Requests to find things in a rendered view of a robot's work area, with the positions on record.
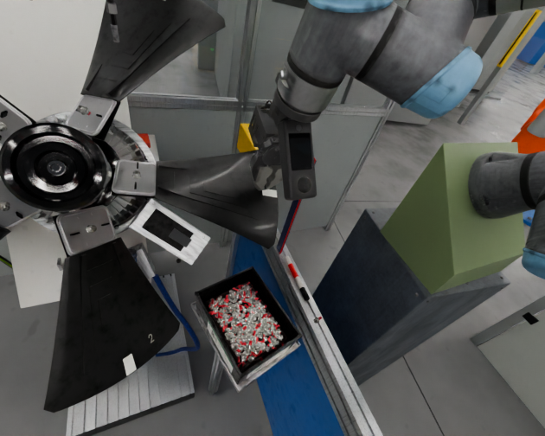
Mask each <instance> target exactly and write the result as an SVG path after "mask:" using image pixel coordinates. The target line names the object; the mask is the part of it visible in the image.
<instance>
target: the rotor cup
mask: <svg viewBox="0 0 545 436"><path fill-rule="evenodd" d="M52 160H58V161H61V162H63V163H64V164H65V166H66V171H65V173H64V174H62V175H60V176H53V175H51V174H50V173H48V171H47V164H48V162H50V161H52ZM118 160H120V158H119V156H118V154H117V153H116V151H115V150H114V149H113V148H112V147H111V146H110V145H109V144H108V143H107V142H106V141H103V140H99V139H97V138H91V137H89V136H88V135H86V133H84V132H83V131H80V130H78V129H76V128H74V127H72V126H69V125H64V124H59V123H38V124H32V125H27V126H24V127H23V128H21V129H19V130H17V131H15V132H14V133H12V134H11V135H10V136H9V137H8V138H7V139H6V140H5V142H4V143H3V146H2V147H1V150H0V177H1V178H2V181H3V183H4V185H5V186H6V188H7V189H8V190H9V191H10V192H11V194H13V195H14V196H15V197H16V198H17V199H19V200H20V201H22V202H24V203H26V204H27V205H29V206H31V207H33V208H37V209H40V210H44V211H48V212H58V213H61V214H66V213H69V211H72V212H73V210H76V209H78V210H82V209H85V208H92V207H96V206H100V205H106V207H107V206H109V205H110V204H111V203H112V202H113V201H114V200H115V199H116V198H117V197H118V196H112V195H111V193H112V182H113V177H114V172H115V168H116V163H117V162H118ZM108 171H110V172H112V177H110V176H108ZM76 211H77V210H76Z"/></svg>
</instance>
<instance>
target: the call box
mask: <svg viewBox="0 0 545 436"><path fill-rule="evenodd" d="M248 127H249V124H240V129H239V136H238V143H237V148H238V150H239V152H240V153H241V152H246V151H255V150H258V147H253V141H252V139H251V136H250V133H249V130H248Z"/></svg>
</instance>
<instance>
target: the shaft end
mask: <svg viewBox="0 0 545 436"><path fill-rule="evenodd" d="M47 171H48V173H50V174H51V175H53V176H60V175H62V174H64V173H65V171H66V166H65V164H64V163H63V162H61V161H58V160H52V161H50V162H48V164H47Z"/></svg>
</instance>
